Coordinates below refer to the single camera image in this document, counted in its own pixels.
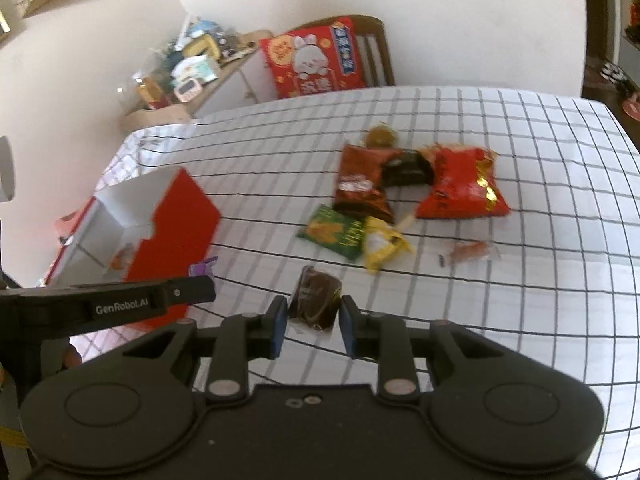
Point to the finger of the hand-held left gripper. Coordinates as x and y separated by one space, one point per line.
192 291

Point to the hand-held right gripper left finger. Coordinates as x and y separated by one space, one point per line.
280 327

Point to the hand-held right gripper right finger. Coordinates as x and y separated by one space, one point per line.
347 332

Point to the dark brown snack packet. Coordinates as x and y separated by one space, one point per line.
315 295

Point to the red cardboard box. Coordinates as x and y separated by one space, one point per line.
175 220

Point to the green snack packet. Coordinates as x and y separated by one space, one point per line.
332 230

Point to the purple candy wrapper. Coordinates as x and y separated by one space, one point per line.
205 267

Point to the yellow snack packet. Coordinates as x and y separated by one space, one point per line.
382 242

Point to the sausage in clear wrapper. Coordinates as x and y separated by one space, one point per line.
467 251

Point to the reddish brown snack packet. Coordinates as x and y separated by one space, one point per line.
357 180

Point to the white checked tablecloth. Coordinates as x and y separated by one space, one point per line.
500 300

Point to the black snack packet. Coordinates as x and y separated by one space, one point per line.
407 169

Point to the large red snack packet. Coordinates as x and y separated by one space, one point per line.
462 185

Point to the round pastry in clear wrapper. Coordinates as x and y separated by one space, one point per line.
381 136

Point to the white kitchen timer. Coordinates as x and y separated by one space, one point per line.
187 90

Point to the amber glass bottle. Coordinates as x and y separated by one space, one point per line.
150 92

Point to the white cabinet with wooden top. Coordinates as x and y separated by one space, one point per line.
235 85

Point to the yellow tin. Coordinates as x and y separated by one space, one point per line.
200 49

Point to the red rabbit print cushion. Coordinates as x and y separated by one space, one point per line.
312 60

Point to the wooden chair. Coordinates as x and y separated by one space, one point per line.
377 55

